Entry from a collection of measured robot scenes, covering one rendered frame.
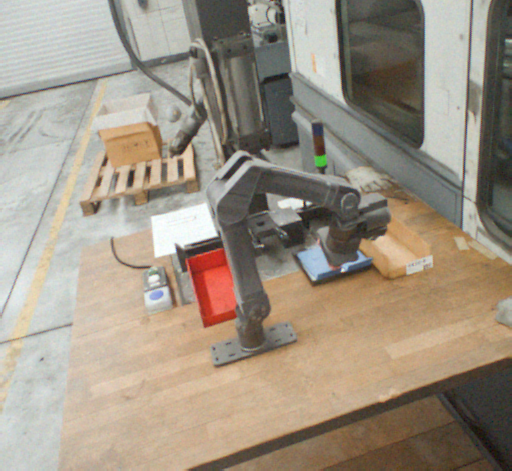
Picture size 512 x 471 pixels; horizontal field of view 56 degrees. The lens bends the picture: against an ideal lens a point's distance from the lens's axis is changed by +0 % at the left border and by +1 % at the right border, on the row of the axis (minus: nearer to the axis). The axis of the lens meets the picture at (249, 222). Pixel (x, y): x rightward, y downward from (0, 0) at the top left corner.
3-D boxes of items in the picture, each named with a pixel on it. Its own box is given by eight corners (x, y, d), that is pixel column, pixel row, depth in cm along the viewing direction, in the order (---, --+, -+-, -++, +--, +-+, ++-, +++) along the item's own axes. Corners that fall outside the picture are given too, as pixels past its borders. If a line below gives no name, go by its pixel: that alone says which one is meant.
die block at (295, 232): (242, 262, 144) (237, 240, 141) (234, 246, 153) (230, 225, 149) (305, 243, 147) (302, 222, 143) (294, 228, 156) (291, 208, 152)
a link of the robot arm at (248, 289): (263, 300, 112) (233, 174, 97) (273, 317, 107) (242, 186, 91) (238, 309, 111) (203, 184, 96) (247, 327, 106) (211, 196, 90)
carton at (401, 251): (388, 283, 125) (387, 258, 122) (346, 238, 147) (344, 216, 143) (432, 269, 127) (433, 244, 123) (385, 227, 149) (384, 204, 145)
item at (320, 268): (319, 283, 126) (318, 274, 124) (297, 254, 139) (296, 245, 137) (343, 275, 127) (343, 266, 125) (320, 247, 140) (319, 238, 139)
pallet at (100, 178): (101, 165, 516) (97, 153, 509) (193, 145, 520) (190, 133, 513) (83, 216, 411) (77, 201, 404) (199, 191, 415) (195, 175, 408)
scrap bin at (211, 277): (204, 328, 121) (198, 310, 118) (189, 275, 143) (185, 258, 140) (249, 314, 123) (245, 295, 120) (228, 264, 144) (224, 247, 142)
